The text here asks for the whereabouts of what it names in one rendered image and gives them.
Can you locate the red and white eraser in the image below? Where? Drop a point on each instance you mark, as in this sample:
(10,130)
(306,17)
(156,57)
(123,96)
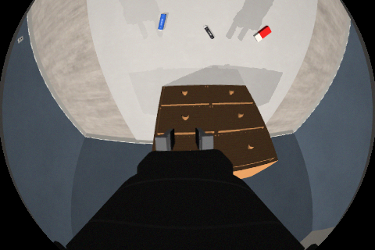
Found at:
(262,33)

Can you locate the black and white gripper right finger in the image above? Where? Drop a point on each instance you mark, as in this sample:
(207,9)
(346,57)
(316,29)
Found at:
(203,140)

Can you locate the small brown wooden chest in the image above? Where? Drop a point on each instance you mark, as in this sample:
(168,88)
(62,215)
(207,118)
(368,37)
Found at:
(243,172)

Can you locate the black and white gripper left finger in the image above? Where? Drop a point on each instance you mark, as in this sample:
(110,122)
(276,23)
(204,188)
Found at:
(166,141)

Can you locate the blue battery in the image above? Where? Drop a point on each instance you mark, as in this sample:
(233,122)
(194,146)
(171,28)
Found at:
(162,21)

